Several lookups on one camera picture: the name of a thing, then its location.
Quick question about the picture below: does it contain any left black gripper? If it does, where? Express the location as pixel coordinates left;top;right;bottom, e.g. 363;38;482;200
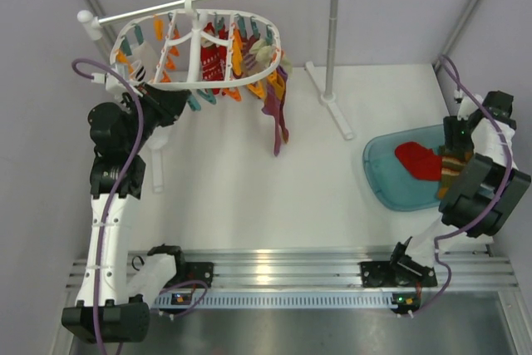
123;81;190;154

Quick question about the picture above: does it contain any white oval clip hanger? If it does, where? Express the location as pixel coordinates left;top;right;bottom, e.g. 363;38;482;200
109;0;282;91

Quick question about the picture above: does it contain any olive orange striped sock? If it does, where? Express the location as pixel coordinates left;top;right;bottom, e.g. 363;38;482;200
436;145;473;200

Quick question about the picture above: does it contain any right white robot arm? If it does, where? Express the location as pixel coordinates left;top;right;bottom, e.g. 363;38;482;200
387;91;531;286

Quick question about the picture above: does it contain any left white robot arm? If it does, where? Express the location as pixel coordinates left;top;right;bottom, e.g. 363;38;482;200
62;84;190;345

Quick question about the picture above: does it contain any white black striped hanging sock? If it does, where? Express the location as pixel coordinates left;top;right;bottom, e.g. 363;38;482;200
127;42;160;82

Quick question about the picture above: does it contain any red patterned hanging sock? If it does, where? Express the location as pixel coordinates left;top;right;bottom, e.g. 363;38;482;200
200;18;228;81

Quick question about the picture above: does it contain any cream hanging sock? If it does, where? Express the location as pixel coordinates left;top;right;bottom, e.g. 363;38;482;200
249;39;293;76

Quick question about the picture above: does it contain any purple orange hanging sock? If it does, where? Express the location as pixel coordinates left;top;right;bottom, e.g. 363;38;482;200
236;37;292;159

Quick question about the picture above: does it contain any blue plastic basin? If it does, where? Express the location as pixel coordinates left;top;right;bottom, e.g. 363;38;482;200
361;124;491;211

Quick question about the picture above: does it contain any red sock in basin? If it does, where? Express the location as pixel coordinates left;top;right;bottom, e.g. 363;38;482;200
394;141;442;181

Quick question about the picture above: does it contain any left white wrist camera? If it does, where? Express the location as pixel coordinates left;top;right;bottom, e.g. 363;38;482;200
91;63;130;101

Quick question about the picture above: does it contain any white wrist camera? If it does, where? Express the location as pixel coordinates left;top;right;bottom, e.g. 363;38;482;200
91;63;130;101
456;94;484;121

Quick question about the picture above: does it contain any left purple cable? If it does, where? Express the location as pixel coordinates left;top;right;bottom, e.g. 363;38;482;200
71;57;146;355

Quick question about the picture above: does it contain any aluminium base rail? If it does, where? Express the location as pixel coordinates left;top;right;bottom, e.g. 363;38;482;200
66;246;516;313

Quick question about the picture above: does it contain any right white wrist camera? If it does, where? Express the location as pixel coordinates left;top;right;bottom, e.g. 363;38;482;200
456;94;484;121

